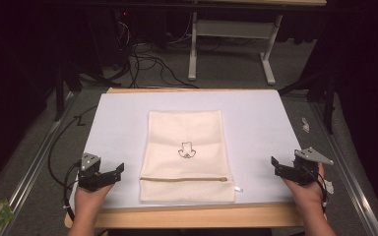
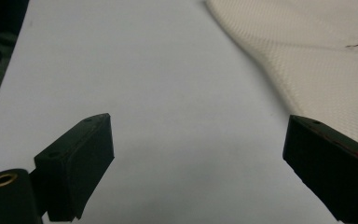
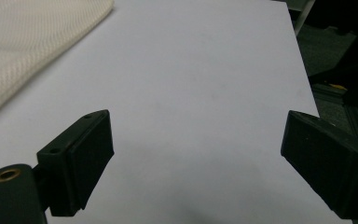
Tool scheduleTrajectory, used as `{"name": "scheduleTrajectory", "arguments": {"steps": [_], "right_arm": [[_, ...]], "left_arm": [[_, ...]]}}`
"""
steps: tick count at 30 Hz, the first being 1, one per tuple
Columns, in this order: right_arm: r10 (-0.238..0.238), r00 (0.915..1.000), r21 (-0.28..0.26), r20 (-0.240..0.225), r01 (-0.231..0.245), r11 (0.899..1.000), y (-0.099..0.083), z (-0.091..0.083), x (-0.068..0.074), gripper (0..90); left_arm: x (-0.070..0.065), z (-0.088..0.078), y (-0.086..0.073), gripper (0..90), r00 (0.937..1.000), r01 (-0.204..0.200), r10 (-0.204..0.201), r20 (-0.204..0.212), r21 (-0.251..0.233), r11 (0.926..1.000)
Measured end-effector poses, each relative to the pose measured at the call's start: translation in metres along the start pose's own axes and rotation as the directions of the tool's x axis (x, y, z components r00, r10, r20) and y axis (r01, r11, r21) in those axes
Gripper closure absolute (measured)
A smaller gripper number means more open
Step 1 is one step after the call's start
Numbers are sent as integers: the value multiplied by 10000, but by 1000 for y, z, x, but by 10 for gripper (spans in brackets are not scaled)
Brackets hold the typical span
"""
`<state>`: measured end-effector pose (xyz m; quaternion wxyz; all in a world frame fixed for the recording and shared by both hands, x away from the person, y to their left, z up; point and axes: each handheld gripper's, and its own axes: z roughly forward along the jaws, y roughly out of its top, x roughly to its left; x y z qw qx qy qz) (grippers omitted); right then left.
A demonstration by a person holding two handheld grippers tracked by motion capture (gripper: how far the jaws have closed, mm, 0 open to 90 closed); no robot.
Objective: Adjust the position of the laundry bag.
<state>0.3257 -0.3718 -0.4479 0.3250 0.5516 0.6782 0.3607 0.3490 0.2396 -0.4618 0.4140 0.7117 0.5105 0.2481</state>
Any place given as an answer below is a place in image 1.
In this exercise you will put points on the person's left hand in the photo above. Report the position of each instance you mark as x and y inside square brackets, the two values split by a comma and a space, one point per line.
[88, 196]

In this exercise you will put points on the white metal desk frame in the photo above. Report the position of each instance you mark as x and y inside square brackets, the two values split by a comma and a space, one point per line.
[233, 31]

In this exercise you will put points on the black stand leg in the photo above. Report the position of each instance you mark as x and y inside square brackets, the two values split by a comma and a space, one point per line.
[325, 95]
[60, 88]

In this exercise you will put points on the cream zippered laundry bag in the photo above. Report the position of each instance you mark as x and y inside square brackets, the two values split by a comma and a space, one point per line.
[186, 157]

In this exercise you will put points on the crumpled clear plastic scrap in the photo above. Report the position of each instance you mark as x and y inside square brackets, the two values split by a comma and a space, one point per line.
[305, 125]

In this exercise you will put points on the metal floor rail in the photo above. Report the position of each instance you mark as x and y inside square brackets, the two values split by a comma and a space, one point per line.
[32, 167]
[344, 170]

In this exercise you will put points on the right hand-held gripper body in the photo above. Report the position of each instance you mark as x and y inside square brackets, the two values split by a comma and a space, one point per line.
[305, 168]

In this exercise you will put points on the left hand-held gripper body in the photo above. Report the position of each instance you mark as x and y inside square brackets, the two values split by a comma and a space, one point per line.
[91, 173]

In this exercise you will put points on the person's right hand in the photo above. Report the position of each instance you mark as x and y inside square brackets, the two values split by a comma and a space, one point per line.
[306, 191]

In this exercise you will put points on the white table mat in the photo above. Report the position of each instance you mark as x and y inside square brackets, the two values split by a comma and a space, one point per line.
[124, 131]

